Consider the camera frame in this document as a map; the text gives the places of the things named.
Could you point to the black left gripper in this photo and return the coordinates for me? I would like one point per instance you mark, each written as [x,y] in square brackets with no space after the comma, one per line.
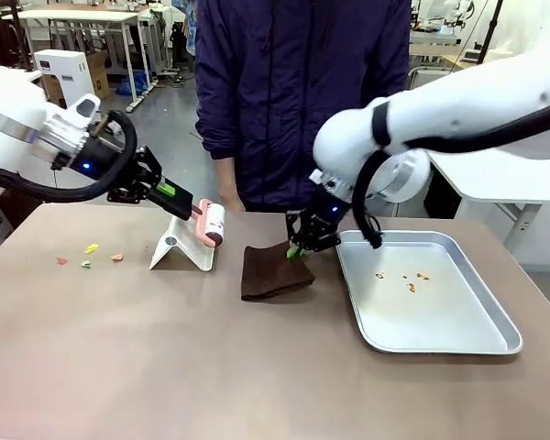
[105,160]

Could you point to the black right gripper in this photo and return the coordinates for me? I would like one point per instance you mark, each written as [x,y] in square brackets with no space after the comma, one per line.
[325,211]

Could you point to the brown cloth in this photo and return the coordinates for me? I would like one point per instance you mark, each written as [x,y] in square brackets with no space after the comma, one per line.
[272,275]

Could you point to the person right forearm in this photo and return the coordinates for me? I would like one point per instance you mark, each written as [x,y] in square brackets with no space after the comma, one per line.
[224,176]

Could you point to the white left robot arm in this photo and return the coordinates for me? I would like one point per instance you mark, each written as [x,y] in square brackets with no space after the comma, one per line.
[9,114]

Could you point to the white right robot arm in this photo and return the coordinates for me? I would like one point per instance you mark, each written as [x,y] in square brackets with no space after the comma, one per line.
[463,101]

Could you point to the person right hand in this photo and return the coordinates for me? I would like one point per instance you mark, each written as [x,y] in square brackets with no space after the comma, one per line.
[233,204]

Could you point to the orange paper scrap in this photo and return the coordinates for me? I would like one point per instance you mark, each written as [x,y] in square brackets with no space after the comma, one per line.
[117,257]

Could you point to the yellow paper scrap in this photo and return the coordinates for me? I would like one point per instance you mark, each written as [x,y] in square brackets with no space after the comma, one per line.
[91,248]

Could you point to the white lint roller stand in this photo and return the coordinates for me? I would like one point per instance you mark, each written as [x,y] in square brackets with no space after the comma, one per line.
[188,249]

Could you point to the blue plastic bag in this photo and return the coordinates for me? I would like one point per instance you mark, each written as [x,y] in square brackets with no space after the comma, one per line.
[135,84]

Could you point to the green paper scrap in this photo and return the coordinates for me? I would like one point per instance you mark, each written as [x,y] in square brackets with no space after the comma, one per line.
[86,263]

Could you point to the cardboard box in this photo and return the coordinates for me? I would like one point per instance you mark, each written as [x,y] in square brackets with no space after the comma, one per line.
[99,73]

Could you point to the white floor machine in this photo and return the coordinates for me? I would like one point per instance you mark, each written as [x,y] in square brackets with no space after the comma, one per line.
[64,69]

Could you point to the silver metal tray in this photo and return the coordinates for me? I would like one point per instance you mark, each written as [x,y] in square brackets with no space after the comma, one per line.
[431,311]

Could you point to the person in purple jacket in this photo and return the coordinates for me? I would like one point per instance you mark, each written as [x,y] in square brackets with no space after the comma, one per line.
[275,91]

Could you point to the long white background table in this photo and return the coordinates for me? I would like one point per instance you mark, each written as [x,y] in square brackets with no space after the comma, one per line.
[73,16]

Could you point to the black pole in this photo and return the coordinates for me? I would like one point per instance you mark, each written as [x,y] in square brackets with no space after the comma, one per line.
[24,36]
[491,23]

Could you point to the white cabinet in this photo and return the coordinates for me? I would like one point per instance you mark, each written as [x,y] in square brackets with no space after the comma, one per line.
[424,78]

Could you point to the large white table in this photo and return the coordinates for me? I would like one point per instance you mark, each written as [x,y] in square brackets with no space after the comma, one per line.
[509,179]

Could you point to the wooden background table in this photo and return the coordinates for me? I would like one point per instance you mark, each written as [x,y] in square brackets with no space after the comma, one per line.
[458,59]

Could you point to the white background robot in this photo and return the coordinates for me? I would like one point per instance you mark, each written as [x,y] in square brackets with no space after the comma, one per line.
[449,9]

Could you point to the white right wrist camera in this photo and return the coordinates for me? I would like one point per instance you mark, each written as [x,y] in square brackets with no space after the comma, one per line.
[315,176]

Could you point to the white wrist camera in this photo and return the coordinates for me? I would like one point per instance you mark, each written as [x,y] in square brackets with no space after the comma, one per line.
[86,107]
[315,176]

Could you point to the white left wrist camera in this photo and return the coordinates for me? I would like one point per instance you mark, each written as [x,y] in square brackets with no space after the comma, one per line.
[86,107]

